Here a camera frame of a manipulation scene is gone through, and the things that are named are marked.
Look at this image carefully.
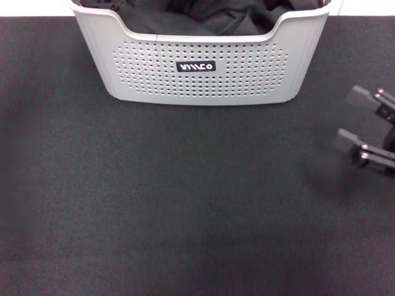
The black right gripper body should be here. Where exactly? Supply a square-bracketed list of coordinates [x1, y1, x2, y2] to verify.
[382, 121, 395, 152]

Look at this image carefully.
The grey perforated plastic storage box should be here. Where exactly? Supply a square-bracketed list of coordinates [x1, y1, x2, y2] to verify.
[68, 0, 333, 106]

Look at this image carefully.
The black tablecloth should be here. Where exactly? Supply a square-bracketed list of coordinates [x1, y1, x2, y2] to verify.
[0, 14, 395, 296]

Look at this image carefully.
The black crumpled cloth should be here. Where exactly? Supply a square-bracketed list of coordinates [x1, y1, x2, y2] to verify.
[80, 0, 325, 36]

